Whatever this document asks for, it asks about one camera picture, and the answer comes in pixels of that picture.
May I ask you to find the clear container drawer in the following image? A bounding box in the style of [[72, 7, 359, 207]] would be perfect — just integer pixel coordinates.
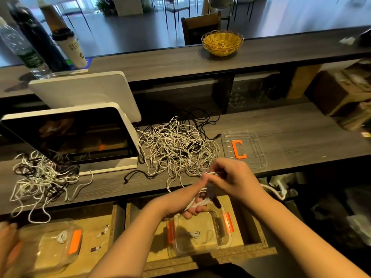
[[12, 219, 83, 273], [166, 208, 234, 256]]

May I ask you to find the clear lid orange handle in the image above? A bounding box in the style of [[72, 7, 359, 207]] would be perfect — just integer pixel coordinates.
[[222, 130, 269, 171]]

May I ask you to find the black cable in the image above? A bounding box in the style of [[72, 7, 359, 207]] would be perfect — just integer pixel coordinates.
[[123, 168, 155, 184]]

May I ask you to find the green potted plant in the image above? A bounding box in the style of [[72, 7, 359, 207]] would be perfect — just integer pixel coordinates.
[[95, 0, 117, 15]]

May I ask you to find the wooden drawer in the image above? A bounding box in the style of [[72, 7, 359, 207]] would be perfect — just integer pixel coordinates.
[[6, 202, 126, 278], [124, 194, 279, 278]]

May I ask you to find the bundle of black cables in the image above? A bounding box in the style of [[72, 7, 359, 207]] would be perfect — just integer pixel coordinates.
[[174, 108, 224, 142]]

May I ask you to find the round wooden table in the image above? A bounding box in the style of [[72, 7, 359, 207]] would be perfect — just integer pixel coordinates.
[[35, 0, 88, 35]]

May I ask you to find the person's right hand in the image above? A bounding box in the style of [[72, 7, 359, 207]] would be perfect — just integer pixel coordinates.
[[206, 157, 268, 210]]

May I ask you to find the brown cardboard box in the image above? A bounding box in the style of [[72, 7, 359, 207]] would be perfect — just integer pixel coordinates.
[[313, 66, 371, 116]]

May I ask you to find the black metal chair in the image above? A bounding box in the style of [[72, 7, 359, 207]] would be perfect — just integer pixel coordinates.
[[58, 0, 94, 29], [164, 0, 192, 29], [209, 0, 235, 24]]

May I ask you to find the flat cardboard sheet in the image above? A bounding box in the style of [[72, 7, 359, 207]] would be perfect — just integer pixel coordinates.
[[287, 64, 322, 100]]

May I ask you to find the person's left forearm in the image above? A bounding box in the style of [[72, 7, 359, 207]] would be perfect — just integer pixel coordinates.
[[87, 200, 175, 278]]

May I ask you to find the person's left hand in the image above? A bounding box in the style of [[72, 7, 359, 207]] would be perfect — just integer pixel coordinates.
[[152, 175, 213, 221]]

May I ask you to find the grey wooden bar counter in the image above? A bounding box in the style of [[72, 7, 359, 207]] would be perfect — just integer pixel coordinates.
[[0, 26, 371, 100]]

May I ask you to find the black thermos bottle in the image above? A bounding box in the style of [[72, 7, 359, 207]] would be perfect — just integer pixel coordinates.
[[9, 3, 73, 73]]

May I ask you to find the person's right forearm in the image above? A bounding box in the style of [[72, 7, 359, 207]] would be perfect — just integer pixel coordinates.
[[249, 193, 369, 278]]

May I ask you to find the white paper coffee cup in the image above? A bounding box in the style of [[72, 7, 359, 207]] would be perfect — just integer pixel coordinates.
[[51, 27, 89, 70]]

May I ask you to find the blue white notebook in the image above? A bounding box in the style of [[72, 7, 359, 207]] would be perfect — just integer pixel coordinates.
[[70, 58, 94, 72]]

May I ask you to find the black device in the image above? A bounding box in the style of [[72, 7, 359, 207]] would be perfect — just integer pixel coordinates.
[[356, 29, 371, 47]]

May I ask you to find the clear plastic water bottle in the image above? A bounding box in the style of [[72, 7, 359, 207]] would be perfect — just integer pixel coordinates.
[[0, 17, 53, 79]]

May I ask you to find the yellow woven basket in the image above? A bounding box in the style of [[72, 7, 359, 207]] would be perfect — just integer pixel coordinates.
[[201, 30, 245, 57]]

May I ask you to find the brown wooden chair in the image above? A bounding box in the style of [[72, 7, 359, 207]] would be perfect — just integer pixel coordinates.
[[181, 12, 222, 46]]

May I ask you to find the pile of white containers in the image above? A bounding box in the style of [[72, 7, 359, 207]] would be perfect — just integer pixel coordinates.
[[264, 173, 302, 200]]

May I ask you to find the white touchscreen monitor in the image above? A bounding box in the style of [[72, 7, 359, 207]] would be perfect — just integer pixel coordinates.
[[0, 102, 141, 175]]

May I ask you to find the white customer display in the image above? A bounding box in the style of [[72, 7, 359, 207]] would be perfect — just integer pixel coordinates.
[[29, 71, 142, 123]]

